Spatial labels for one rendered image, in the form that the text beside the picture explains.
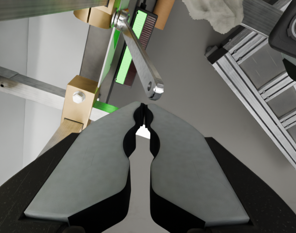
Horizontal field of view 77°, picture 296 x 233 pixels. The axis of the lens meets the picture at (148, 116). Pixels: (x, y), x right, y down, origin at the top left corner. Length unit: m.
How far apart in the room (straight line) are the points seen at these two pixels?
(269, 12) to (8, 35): 0.49
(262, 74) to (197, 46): 0.37
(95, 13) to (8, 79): 0.22
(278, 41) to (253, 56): 0.86
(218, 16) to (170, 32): 0.88
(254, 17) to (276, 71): 0.86
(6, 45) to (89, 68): 0.18
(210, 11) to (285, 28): 0.09
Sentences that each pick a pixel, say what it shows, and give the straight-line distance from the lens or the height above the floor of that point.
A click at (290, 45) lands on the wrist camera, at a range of 0.20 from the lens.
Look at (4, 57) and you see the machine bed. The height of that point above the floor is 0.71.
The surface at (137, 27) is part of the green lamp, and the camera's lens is 0.43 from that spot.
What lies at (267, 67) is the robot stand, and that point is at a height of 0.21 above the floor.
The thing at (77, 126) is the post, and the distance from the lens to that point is 0.38.
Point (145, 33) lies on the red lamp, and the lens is 0.43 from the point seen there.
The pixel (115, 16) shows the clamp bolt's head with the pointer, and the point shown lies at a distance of 0.28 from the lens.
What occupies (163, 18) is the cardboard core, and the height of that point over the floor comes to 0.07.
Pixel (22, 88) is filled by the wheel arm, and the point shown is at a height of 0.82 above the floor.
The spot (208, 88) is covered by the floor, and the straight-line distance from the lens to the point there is 1.28.
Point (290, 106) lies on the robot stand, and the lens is 1.29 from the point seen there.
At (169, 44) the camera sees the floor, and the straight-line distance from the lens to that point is 1.15.
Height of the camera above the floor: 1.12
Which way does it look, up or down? 58 degrees down
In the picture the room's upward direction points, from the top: 178 degrees counter-clockwise
